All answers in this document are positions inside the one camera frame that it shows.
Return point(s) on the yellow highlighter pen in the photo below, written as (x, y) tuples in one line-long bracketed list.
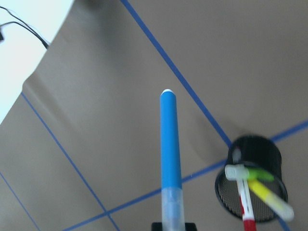
[(281, 208)]

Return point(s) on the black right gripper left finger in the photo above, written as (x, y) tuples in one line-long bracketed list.
[(156, 226)]

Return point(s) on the green highlighter pen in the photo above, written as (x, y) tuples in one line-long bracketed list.
[(259, 174)]

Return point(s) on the black mesh pen cup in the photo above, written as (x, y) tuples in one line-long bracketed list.
[(263, 160)]

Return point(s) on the red white marker pen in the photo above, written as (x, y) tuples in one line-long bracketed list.
[(240, 174)]

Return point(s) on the blue highlighter pen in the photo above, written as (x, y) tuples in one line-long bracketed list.
[(171, 185)]

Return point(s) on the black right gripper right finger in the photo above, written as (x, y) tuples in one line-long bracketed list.
[(190, 226)]

